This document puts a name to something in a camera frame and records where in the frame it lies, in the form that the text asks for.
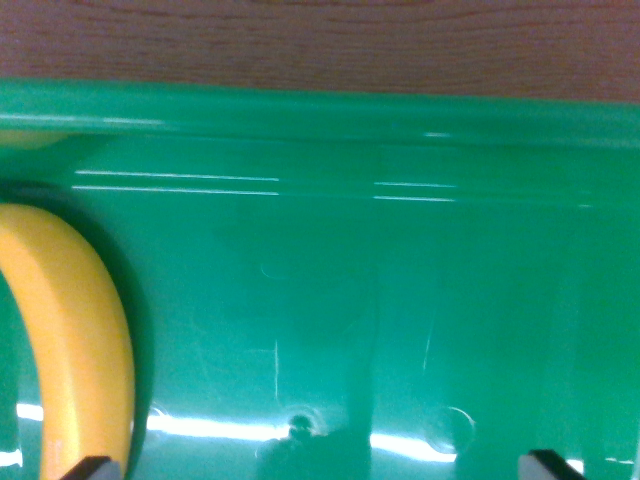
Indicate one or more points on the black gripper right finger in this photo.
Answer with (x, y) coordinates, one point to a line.
(546, 467)

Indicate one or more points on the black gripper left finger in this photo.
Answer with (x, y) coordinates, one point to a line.
(95, 470)

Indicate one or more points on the yellow banana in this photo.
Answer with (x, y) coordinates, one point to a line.
(75, 325)

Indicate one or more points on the green plastic bin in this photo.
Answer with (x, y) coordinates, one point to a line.
(350, 275)

